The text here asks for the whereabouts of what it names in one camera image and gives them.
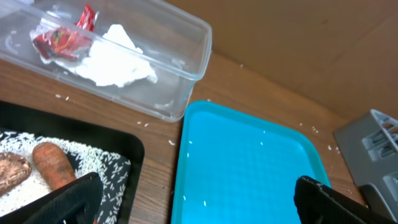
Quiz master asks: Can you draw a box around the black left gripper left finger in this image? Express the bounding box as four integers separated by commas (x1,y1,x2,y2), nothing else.
1,172,103,224

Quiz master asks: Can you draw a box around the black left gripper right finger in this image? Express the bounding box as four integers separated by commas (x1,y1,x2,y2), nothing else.
294,175,397,224

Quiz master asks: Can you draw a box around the orange carrot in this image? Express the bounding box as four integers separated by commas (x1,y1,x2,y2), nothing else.
32,142,76,190

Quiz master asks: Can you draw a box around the pile of rice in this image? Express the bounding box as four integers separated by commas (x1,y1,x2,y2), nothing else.
1,131,131,223

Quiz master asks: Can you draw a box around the brown food scrap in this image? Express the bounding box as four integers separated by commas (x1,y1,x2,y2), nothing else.
1,152,32,195

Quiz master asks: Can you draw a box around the white napkin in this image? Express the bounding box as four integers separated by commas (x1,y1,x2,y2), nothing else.
54,40,158,88

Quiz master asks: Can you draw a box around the red snack wrapper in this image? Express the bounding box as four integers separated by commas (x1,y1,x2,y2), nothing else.
30,3,100,62

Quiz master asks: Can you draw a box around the black tray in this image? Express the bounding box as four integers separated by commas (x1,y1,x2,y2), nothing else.
1,101,144,223

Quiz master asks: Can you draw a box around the grey dish rack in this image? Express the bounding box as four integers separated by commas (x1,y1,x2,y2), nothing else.
333,109,397,222

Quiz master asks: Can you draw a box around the teal plastic tray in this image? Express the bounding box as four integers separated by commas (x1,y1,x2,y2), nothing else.
171,101,329,223

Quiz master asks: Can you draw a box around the clear plastic bin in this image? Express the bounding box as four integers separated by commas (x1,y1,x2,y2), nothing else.
1,1,212,122

